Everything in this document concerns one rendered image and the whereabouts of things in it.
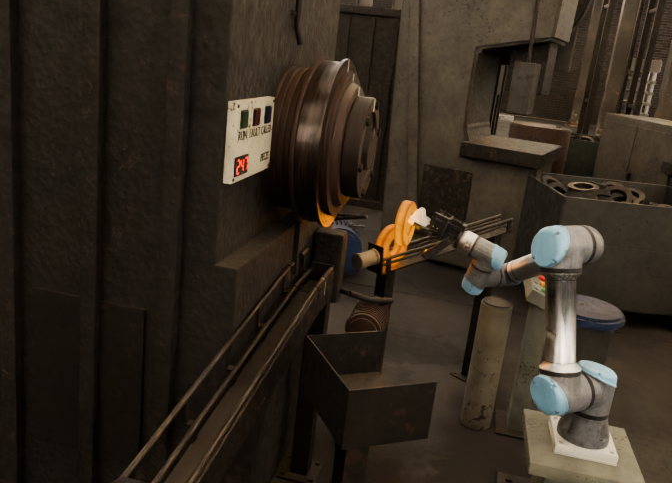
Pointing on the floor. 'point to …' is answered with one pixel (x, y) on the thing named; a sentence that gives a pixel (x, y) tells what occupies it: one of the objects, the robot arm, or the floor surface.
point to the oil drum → (543, 138)
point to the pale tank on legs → (629, 53)
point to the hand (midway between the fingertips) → (406, 217)
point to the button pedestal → (528, 362)
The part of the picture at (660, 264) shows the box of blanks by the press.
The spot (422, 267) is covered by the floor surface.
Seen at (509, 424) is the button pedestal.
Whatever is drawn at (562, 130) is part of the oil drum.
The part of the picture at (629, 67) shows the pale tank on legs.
